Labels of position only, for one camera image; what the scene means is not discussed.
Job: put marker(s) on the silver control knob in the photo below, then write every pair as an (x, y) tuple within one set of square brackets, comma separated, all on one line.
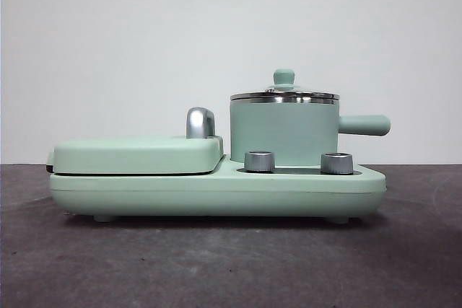
[(259, 162), (335, 163)]

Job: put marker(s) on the dark grey table cloth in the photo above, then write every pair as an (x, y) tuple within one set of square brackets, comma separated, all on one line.
[(361, 257)]

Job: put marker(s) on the glass pot lid green knob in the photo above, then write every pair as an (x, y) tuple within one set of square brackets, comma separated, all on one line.
[(284, 77)]

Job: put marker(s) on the mint green breakfast cooker base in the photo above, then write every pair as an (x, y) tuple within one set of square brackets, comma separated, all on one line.
[(216, 196)]

